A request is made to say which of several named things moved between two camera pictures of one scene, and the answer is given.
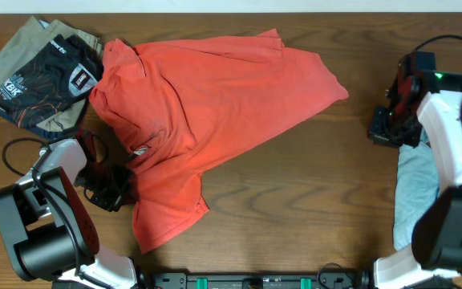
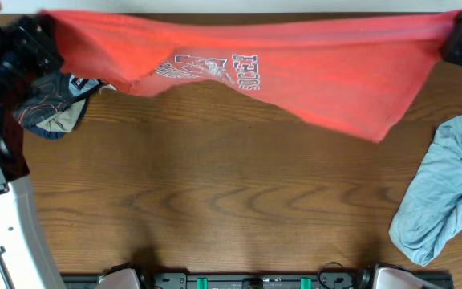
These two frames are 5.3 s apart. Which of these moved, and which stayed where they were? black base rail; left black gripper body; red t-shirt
Moved: red t-shirt; left black gripper body
Stayed: black base rail
